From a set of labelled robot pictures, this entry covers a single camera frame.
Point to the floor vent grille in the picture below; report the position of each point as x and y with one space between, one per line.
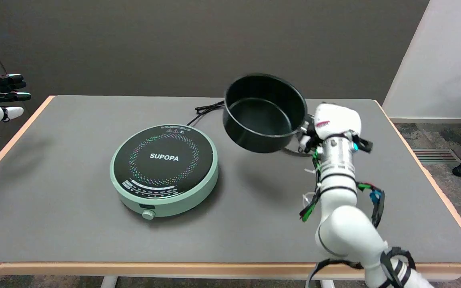
435 156

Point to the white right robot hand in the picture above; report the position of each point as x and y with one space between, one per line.
336 120

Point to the glass pot lid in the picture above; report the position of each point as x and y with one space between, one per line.
293 153

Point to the grey table mat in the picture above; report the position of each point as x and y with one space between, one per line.
54 200

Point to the green round induction cooker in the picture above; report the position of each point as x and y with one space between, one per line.
164 160

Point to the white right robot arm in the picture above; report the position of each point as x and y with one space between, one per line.
348 232

